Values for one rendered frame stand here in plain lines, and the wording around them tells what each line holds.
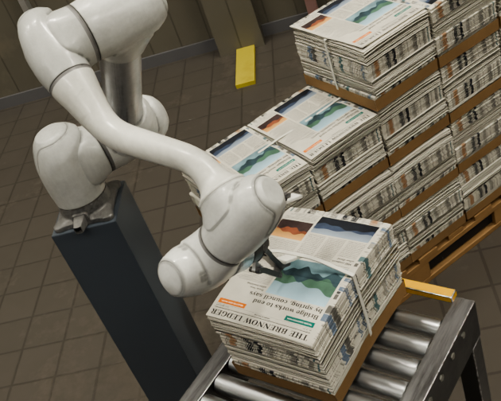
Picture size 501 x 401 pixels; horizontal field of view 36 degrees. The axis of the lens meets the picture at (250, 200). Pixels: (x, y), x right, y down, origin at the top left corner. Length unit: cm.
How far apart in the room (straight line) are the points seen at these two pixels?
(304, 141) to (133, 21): 102
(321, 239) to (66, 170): 75
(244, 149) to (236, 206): 127
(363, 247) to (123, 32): 70
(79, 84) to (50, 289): 234
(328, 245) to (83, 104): 64
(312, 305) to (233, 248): 35
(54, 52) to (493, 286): 198
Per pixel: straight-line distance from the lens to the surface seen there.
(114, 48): 170
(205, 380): 197
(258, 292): 176
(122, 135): 155
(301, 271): 177
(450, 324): 191
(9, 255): 425
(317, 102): 274
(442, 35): 271
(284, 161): 250
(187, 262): 143
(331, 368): 173
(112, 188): 234
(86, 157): 219
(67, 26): 167
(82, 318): 361
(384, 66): 257
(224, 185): 139
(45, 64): 165
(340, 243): 181
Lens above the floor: 222
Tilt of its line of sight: 36 degrees down
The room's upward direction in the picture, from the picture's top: 21 degrees counter-clockwise
